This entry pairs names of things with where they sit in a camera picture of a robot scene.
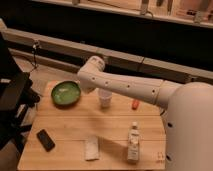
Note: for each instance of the orange carrot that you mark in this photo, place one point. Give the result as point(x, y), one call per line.
point(135, 104)

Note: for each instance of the clear plastic cup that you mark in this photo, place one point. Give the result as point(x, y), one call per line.
point(104, 97)

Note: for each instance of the clear plastic bottle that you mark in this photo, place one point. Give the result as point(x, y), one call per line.
point(133, 149)

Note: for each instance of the white folded cloth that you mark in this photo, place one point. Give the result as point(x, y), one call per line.
point(91, 148)

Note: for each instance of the green ceramic bowl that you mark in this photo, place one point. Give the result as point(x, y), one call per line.
point(65, 93)

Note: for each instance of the black smartphone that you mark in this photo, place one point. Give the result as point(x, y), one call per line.
point(45, 140)

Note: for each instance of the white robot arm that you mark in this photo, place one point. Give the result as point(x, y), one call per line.
point(189, 112)

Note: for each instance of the black equipment stand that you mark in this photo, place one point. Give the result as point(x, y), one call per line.
point(16, 96)

